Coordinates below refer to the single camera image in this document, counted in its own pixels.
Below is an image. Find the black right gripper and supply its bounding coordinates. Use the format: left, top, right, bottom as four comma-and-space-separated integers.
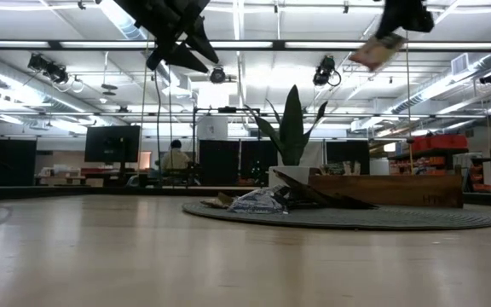
375, 0, 435, 40

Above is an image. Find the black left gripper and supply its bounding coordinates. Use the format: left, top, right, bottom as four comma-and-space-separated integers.
113, 0, 220, 73

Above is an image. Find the wooden tea organiser box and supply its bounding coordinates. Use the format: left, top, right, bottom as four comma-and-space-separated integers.
308, 172, 465, 209

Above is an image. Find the white sign board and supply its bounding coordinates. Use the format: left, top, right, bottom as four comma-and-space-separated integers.
197, 115, 228, 141

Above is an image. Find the thin vertical pole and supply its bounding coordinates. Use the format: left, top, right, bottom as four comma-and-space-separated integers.
403, 32, 413, 174

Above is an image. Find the person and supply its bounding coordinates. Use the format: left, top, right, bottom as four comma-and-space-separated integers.
161, 139, 192, 172

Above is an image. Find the black partition panel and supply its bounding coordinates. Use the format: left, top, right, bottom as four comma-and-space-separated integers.
0, 135, 38, 187
198, 139, 279, 187
326, 140, 371, 164

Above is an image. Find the black monitor on stand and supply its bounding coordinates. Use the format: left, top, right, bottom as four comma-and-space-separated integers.
84, 125, 142, 172

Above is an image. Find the snake plant in white pot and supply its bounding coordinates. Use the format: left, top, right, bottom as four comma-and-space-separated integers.
245, 84, 328, 189

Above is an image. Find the red storage bin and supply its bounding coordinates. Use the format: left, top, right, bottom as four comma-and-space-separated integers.
410, 136, 432, 153
429, 134, 469, 150

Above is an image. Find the dark storage shelf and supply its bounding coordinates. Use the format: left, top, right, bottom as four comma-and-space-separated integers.
388, 147, 471, 177

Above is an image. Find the cluttered background desk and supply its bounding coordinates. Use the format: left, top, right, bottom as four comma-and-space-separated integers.
35, 164, 153, 188

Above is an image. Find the black rack with orange bins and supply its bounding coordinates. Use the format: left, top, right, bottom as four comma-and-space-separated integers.
466, 156, 491, 194

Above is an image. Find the round grey woven mat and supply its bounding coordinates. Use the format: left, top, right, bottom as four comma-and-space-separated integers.
181, 200, 491, 231

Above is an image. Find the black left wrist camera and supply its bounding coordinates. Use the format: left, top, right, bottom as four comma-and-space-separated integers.
145, 47, 162, 72

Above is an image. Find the black metal frame stand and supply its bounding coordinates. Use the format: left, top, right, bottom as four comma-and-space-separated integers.
193, 106, 262, 188

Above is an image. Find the black frame bar with lights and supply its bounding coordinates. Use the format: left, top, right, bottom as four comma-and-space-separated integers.
0, 39, 491, 53

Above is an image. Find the silver ventilation duct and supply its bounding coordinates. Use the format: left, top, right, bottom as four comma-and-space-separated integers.
0, 59, 84, 114
388, 50, 491, 116

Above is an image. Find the black hanging cable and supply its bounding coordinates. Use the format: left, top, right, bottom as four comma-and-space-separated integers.
153, 70, 165, 188

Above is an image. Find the black aluminium table frame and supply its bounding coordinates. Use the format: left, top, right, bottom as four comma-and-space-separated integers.
0, 184, 491, 209

